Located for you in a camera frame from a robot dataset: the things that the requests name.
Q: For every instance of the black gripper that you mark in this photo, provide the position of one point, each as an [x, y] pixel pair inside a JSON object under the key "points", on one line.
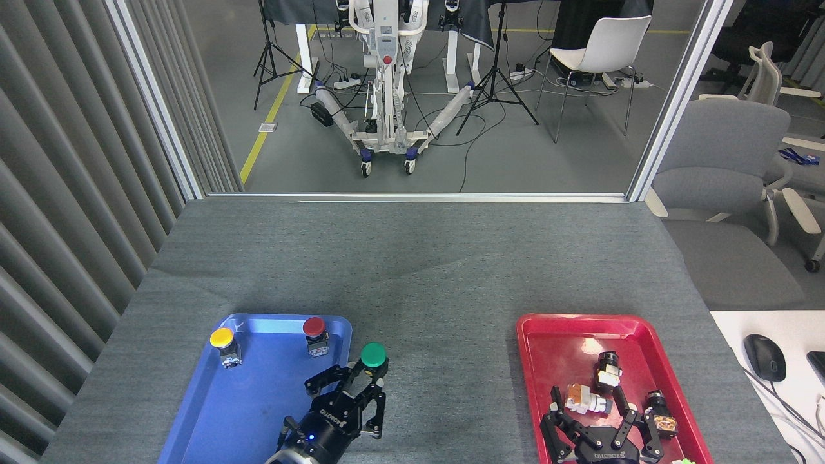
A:
{"points": [[606, 451], [325, 425]]}

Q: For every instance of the green push button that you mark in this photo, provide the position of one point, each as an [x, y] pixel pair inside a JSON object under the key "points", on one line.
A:
{"points": [[374, 354]]}

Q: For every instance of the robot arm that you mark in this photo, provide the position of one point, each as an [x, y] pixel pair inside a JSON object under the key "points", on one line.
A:
{"points": [[280, 459]]}

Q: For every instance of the red push button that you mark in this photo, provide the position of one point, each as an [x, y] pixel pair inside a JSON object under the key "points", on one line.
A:
{"points": [[314, 327]]}

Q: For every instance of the yellow push button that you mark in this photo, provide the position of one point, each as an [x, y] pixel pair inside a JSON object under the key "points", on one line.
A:
{"points": [[222, 338]]}

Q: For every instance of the red plastic tray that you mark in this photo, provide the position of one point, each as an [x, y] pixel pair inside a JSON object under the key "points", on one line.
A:
{"points": [[548, 361]]}

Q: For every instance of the blue plastic tray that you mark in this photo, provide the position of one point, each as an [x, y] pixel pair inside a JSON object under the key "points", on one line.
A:
{"points": [[245, 412]]}

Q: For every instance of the black computer mouse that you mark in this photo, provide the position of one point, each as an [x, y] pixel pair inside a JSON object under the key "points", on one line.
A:
{"points": [[765, 357]]}

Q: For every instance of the silver aluminium crossbar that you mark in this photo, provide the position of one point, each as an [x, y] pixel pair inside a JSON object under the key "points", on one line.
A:
{"points": [[419, 196]]}

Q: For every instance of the black keyboard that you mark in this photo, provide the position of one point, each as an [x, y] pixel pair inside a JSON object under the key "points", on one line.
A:
{"points": [[818, 367]]}

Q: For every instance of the metal floor socket plate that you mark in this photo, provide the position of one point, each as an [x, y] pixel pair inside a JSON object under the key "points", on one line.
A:
{"points": [[267, 127]]}

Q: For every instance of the black power adapter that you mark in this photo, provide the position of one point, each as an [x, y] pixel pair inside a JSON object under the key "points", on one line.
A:
{"points": [[321, 115]]}

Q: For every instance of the grey office chair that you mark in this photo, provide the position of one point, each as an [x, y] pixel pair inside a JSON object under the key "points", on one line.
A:
{"points": [[722, 148]]}

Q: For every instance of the white power strip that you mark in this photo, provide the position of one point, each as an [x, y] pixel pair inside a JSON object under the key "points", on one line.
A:
{"points": [[521, 74], [635, 82], [347, 82]]}

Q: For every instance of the white wheeled stand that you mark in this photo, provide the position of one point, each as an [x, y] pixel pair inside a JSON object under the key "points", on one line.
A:
{"points": [[387, 58]]}

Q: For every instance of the white desk leg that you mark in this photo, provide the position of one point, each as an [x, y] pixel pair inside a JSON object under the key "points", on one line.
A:
{"points": [[303, 58], [453, 61]]}

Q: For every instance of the black tripod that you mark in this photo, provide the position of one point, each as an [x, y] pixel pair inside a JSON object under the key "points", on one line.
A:
{"points": [[269, 58], [495, 84]]}

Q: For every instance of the white plastic chair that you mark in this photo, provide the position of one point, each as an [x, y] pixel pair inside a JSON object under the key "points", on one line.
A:
{"points": [[612, 45]]}

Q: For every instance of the white office chair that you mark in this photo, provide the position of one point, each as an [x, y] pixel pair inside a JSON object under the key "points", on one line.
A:
{"points": [[766, 77]]}

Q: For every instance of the black office chair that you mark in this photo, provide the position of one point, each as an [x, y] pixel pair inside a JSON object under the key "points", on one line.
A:
{"points": [[754, 32]]}

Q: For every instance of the white orange switch block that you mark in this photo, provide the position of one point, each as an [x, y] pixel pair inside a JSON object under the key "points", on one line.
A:
{"points": [[585, 399]]}

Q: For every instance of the black selector switch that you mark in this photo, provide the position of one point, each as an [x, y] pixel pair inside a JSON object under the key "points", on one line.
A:
{"points": [[608, 370]]}

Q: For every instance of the black switch with orange block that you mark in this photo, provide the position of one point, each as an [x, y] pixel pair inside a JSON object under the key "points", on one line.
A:
{"points": [[662, 419]]}

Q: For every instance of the silver aluminium post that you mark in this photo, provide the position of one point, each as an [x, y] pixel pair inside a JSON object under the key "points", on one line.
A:
{"points": [[677, 103], [151, 96]]}

